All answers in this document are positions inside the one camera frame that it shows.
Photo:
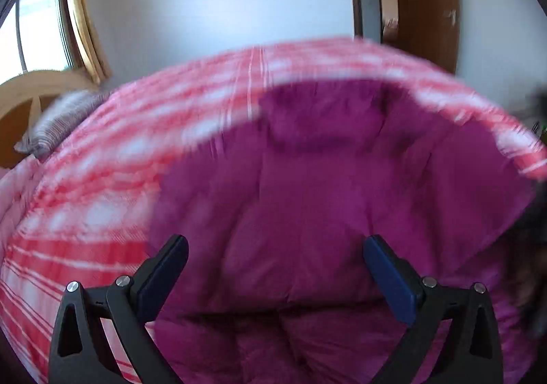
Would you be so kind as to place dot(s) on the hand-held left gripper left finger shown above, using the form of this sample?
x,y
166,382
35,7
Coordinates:
x,y
164,277

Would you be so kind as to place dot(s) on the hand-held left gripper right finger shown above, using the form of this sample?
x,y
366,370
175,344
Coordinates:
x,y
391,281

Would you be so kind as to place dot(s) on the magenta padded jacket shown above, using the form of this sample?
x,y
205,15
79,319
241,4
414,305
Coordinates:
x,y
299,204

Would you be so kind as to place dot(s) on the red white plaid bed sheet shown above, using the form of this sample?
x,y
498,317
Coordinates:
x,y
128,161

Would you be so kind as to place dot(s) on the striped pillow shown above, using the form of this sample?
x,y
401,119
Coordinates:
x,y
64,119

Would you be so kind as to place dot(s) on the wooden headboard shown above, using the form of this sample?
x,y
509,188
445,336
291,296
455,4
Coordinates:
x,y
17,110

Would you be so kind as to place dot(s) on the gold curtain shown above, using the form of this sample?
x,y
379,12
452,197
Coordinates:
x,y
85,33

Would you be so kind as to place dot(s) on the brown wooden door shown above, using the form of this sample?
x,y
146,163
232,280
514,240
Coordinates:
x,y
427,25

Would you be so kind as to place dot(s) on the window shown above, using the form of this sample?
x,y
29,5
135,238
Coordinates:
x,y
38,33

